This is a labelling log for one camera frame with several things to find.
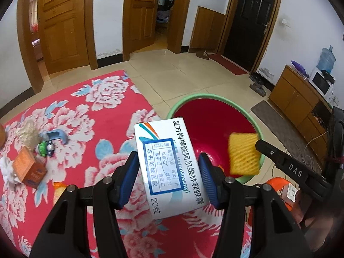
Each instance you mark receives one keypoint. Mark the wooden wall panel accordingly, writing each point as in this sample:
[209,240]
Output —
[209,29]

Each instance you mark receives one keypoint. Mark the grey floor mat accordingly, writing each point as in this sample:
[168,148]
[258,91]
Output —
[271,115]

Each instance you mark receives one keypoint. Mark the beige fluffy scrubber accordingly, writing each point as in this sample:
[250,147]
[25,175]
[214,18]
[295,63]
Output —
[28,135]

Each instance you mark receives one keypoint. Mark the small green toy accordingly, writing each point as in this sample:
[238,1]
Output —
[45,148]

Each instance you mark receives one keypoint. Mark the red floral tablecloth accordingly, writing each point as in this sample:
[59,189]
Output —
[88,129]

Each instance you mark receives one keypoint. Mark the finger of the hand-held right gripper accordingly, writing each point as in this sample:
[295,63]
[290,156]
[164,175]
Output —
[267,150]

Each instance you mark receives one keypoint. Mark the person's right hand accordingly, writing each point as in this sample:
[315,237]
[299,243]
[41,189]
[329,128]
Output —
[303,212]

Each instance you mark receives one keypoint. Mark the wooden door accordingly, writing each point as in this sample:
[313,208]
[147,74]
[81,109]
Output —
[145,18]
[61,32]

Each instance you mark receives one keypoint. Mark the blue water bottle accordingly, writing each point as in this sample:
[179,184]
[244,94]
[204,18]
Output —
[326,59]

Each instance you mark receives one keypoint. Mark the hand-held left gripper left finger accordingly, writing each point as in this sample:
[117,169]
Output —
[129,177]

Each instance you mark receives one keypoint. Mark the orange cardboard box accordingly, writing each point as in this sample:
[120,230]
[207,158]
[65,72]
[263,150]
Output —
[27,166]

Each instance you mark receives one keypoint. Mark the grey shoe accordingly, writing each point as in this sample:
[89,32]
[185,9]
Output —
[256,78]
[258,88]

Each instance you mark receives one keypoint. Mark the red doormat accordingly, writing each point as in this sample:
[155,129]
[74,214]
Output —
[228,64]

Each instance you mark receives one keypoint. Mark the orange snack packet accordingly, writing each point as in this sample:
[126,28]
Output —
[219,169]

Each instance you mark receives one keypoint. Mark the black door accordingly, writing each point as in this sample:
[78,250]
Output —
[247,27]

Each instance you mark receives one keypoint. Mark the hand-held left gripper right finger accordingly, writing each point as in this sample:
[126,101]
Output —
[211,182]

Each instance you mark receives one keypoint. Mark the orange wrapper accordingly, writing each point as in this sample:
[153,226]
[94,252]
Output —
[59,188]

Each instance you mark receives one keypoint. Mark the orange plastic stool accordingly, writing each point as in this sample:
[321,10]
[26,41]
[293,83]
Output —
[278,181]

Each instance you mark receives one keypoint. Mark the red bin with green rim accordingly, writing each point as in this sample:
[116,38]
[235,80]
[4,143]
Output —
[209,118]

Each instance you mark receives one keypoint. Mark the white microwave oven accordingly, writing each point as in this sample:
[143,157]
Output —
[319,84]

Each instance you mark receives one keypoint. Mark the white power strip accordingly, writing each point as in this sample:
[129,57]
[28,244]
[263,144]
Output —
[290,193]

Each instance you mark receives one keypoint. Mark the wooden cabinet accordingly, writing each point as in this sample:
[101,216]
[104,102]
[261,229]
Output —
[293,91]

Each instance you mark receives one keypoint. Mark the purple plastic item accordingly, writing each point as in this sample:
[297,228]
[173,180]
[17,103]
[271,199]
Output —
[300,68]

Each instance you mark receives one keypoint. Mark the white tissue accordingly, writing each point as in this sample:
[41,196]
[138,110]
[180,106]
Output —
[8,169]

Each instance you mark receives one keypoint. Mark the white medicine box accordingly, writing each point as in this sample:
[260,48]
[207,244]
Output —
[166,166]

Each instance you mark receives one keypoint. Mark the blue plastic clip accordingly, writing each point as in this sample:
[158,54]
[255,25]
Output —
[57,135]

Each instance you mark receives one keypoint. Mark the brown shoe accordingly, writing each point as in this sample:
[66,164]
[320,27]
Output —
[202,55]

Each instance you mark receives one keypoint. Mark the yellow foam fruit net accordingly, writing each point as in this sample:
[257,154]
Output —
[244,153]

